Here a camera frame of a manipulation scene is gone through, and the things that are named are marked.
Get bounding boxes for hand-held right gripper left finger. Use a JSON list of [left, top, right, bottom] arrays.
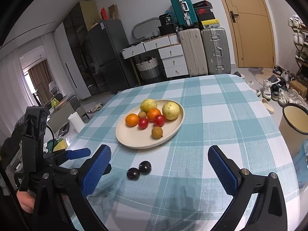
[[31, 144, 112, 231]]

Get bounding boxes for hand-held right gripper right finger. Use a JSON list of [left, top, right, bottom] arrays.
[[208, 145, 288, 231]]

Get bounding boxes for dark purple plum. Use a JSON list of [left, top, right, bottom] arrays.
[[139, 161, 152, 175], [127, 167, 141, 181]]

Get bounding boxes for cream round plate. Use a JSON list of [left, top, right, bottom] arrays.
[[115, 99, 185, 149]]

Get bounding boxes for orange mandarin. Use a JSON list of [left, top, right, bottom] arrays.
[[147, 108, 162, 122], [125, 114, 140, 127]]

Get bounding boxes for person's left hand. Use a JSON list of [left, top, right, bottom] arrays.
[[16, 190, 36, 214]]

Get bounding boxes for paper towel roll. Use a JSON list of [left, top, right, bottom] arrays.
[[68, 112, 85, 133]]

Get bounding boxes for teal checked tablecloth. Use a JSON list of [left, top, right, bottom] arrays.
[[54, 74, 301, 231]]

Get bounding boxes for brown curtain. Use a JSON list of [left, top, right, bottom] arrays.
[[28, 60, 53, 105]]

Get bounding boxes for yellow-green guava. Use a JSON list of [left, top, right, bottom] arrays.
[[140, 99, 157, 113], [162, 101, 181, 121]]

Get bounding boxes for beige slippers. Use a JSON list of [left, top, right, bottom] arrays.
[[261, 98, 275, 114]]

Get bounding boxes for cream trash bin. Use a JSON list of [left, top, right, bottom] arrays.
[[279, 103, 308, 151]]

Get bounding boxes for dark glass cabinet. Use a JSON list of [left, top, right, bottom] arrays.
[[63, 2, 101, 97]]

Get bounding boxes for pile of shoes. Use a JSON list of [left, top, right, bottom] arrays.
[[262, 65, 306, 106]]

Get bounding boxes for grey refrigerator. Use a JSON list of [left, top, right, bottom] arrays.
[[87, 20, 137, 94]]

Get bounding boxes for grey floor mat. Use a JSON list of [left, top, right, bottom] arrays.
[[248, 67, 264, 77]]

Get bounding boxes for woven laundry basket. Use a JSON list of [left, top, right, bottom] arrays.
[[136, 57, 161, 80]]

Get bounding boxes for cardboard box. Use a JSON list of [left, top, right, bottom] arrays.
[[289, 80, 308, 92]]

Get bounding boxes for silver suitcase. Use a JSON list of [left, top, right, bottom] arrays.
[[201, 28, 232, 75]]

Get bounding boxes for white drawer dresser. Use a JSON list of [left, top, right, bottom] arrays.
[[121, 34, 189, 79]]

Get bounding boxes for beige suitcase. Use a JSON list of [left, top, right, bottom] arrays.
[[178, 28, 208, 77]]

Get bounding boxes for oval mirror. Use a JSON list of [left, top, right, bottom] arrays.
[[132, 17, 160, 41]]

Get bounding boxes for wooden shoe rack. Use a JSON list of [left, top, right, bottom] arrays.
[[287, 14, 308, 85]]

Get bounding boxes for wooden door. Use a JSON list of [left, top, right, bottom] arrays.
[[214, 0, 276, 68]]

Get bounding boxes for yellow shoe box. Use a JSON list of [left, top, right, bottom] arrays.
[[201, 19, 220, 29]]

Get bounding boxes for black bag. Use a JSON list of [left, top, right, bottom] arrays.
[[157, 24, 177, 36]]

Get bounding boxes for red and black shoe box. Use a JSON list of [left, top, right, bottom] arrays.
[[194, 7, 213, 15]]

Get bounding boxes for teal suitcase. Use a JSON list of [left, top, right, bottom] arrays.
[[168, 0, 199, 27]]

